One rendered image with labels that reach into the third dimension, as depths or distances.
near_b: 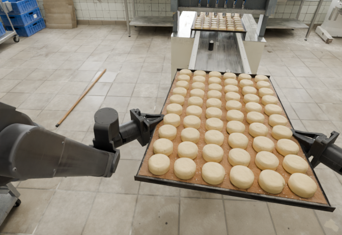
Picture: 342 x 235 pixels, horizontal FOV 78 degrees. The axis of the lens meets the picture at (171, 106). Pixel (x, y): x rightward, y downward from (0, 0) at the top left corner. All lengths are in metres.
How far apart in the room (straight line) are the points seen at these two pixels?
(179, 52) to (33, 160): 1.65
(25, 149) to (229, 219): 1.49
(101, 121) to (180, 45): 1.33
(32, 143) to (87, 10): 5.09
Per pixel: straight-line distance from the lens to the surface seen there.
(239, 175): 0.50
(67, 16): 5.19
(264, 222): 1.66
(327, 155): 0.65
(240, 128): 0.62
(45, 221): 1.75
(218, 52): 1.50
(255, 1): 1.78
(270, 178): 0.52
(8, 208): 1.73
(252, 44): 1.78
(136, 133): 0.60
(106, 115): 0.53
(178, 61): 1.83
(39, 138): 0.20
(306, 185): 0.54
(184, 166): 0.49
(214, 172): 0.49
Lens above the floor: 1.42
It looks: 38 degrees down
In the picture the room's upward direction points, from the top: straight up
